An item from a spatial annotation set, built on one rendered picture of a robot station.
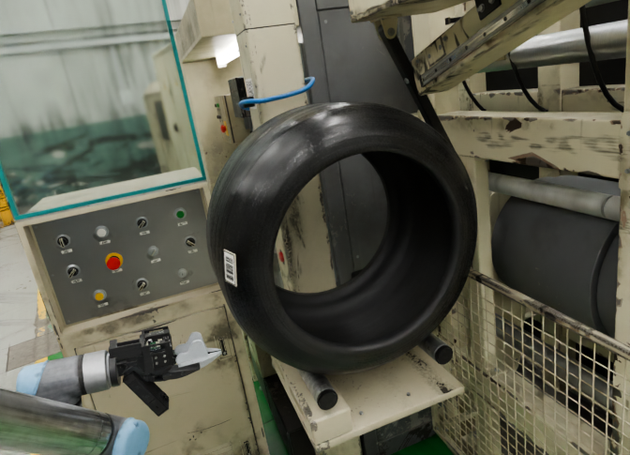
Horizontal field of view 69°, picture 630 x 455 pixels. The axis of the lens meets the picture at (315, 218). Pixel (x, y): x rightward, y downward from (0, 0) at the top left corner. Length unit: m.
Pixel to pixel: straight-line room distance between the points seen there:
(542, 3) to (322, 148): 0.44
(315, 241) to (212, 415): 0.83
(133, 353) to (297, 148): 0.50
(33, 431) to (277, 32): 0.92
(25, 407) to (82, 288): 0.86
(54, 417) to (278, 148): 0.55
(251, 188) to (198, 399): 1.09
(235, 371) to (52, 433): 0.98
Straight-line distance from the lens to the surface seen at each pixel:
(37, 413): 0.81
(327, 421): 1.02
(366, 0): 1.14
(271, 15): 1.18
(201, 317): 1.61
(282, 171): 0.80
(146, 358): 0.97
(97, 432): 0.89
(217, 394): 1.77
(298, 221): 1.21
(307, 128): 0.83
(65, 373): 0.99
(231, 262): 0.82
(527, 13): 0.94
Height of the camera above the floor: 1.52
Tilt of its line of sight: 17 degrees down
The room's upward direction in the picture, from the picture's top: 9 degrees counter-clockwise
